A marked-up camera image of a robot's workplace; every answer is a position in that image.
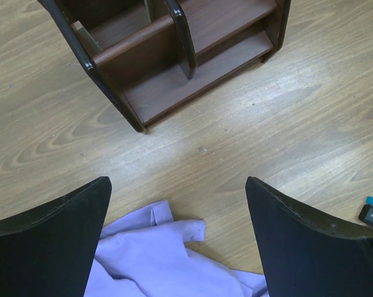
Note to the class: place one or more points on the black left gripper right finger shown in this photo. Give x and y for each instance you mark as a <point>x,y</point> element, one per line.
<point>305,251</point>

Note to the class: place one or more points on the dark brown wooden desk organizer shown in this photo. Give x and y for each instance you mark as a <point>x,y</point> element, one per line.
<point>150,57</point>

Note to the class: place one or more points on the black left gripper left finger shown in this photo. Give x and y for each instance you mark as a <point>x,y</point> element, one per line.
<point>49,249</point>

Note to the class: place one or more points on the purple cloth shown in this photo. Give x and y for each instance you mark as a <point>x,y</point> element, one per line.
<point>143,254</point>

